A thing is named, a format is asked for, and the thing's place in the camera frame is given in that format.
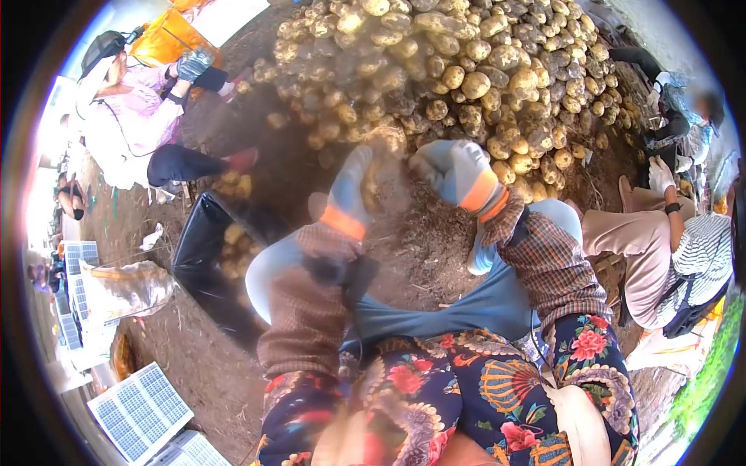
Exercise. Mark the person's right fingers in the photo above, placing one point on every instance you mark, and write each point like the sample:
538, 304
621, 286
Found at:
434, 166

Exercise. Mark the clear sack of potatoes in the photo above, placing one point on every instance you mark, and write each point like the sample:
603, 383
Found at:
128, 288

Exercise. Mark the person's body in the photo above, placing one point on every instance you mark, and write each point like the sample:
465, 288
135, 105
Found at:
466, 396

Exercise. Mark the white sheet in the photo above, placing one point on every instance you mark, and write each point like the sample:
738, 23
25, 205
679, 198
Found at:
227, 20

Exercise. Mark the person's left hand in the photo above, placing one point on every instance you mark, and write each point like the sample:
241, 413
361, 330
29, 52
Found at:
348, 192

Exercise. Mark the large pile of potatoes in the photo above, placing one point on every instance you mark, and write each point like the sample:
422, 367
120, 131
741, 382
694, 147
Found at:
466, 75

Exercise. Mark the small heap of potatoes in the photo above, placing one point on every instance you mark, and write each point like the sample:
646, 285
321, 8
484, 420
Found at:
233, 183

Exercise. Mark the stack of white crates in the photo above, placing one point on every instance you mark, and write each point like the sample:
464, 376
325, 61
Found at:
78, 291

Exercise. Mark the white plastic crate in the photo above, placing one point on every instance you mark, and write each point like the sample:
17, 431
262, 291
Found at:
189, 451
140, 410

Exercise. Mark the orange sack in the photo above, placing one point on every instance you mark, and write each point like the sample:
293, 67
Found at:
157, 41

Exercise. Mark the person's left fingers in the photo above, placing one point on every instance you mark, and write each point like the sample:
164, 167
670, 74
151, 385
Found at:
352, 166

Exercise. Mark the single yellow potato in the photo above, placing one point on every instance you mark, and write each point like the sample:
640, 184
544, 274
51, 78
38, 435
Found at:
370, 185

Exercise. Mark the black plastic bag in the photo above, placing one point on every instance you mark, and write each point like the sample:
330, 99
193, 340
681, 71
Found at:
198, 256

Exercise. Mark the person's right hand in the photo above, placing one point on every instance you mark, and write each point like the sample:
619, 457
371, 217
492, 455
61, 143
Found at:
466, 175

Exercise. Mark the heap of bagged potatoes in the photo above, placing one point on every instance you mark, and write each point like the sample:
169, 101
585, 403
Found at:
236, 250

